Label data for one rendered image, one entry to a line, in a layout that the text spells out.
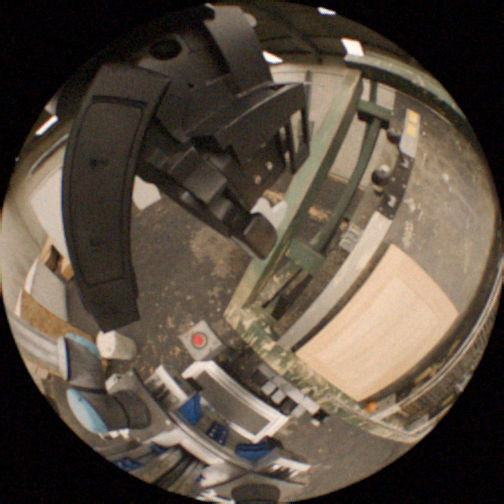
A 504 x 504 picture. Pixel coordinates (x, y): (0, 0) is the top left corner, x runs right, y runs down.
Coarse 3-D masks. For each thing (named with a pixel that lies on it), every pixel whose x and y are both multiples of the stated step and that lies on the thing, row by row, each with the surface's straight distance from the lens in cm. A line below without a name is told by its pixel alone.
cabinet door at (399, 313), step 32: (384, 256) 45; (384, 288) 47; (416, 288) 50; (352, 320) 49; (384, 320) 51; (416, 320) 55; (448, 320) 63; (320, 352) 58; (352, 352) 57; (384, 352) 58; (416, 352) 63; (352, 384) 68; (384, 384) 70
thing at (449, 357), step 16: (496, 240) 84; (496, 256) 80; (496, 272) 76; (496, 288) 77; (480, 304) 73; (480, 320) 72; (464, 336) 71; (448, 352) 72; (464, 352) 74; (432, 368) 73; (448, 368) 73; (416, 384) 74; (432, 384) 75; (384, 400) 81; (400, 400) 75; (384, 416) 82
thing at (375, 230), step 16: (416, 128) 61; (400, 144) 56; (416, 144) 56; (384, 192) 45; (368, 224) 42; (384, 224) 43; (368, 240) 42; (352, 256) 42; (368, 256) 42; (352, 272) 42; (336, 288) 44; (320, 304) 46; (304, 320) 49; (288, 336) 55
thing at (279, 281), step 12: (348, 216) 155; (336, 228) 135; (312, 240) 107; (324, 252) 195; (288, 264) 88; (276, 276) 82; (288, 276) 83; (300, 276) 160; (264, 288) 78; (276, 288) 78; (288, 288) 149; (264, 300) 75; (276, 300) 142; (288, 300) 72; (276, 312) 95
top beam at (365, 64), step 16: (352, 64) 80; (368, 64) 78; (384, 64) 82; (384, 80) 80; (400, 80) 78; (416, 80) 79; (416, 96) 81; (432, 96) 79; (448, 96) 87; (448, 112) 82; (464, 128) 85
